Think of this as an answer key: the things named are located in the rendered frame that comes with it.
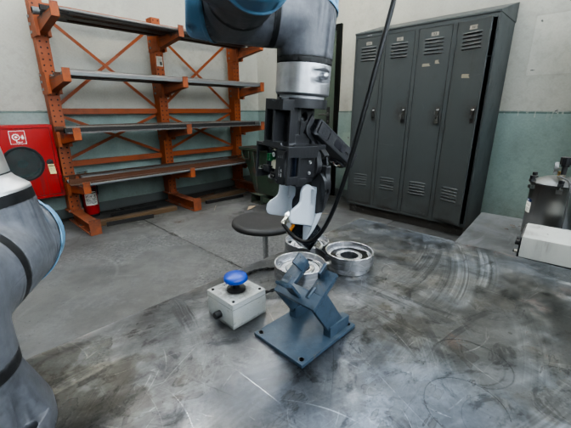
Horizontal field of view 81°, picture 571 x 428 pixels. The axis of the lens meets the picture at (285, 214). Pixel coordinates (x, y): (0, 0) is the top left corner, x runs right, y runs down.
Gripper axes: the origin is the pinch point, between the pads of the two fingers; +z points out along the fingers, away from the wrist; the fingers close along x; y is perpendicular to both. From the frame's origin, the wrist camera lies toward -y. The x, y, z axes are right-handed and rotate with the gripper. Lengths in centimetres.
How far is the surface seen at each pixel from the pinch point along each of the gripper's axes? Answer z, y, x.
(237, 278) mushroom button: 8.4, 9.3, -4.3
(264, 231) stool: 35, -52, -73
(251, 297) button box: 11.3, 7.9, -2.2
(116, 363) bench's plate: 16.6, 27.7, -6.4
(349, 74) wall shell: -61, -311, -242
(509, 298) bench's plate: 12.4, -31.9, 24.3
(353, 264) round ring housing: 11.1, -16.2, 0.1
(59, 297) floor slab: 106, 16, -191
